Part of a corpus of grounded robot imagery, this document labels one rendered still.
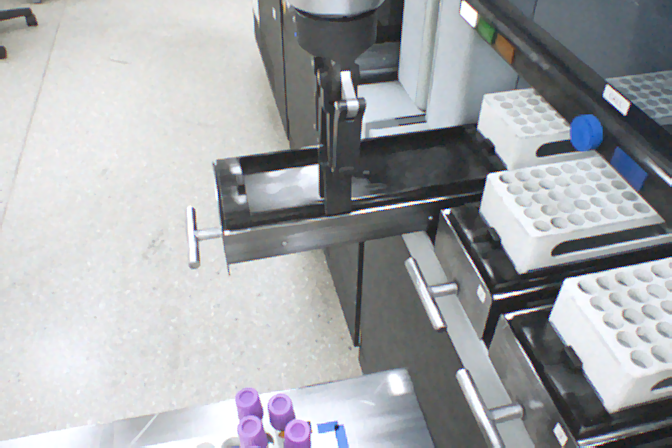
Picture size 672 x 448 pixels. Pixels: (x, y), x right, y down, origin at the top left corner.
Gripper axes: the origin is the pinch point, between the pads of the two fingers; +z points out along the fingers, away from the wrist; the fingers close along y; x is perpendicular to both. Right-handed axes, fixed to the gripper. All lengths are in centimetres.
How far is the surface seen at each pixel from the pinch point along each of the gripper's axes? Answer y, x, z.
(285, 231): -2.2, 6.2, 4.7
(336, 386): -23.7, 5.8, 2.3
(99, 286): 70, 51, 84
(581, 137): -15.9, -16.7, -13.6
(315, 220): -2.2, 2.8, 3.7
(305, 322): 44, -3, 84
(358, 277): 27, -12, 49
